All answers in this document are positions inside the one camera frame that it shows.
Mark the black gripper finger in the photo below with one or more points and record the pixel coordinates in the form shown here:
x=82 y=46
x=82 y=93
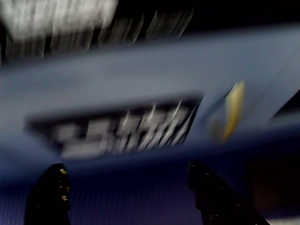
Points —
x=47 y=199
x=215 y=197

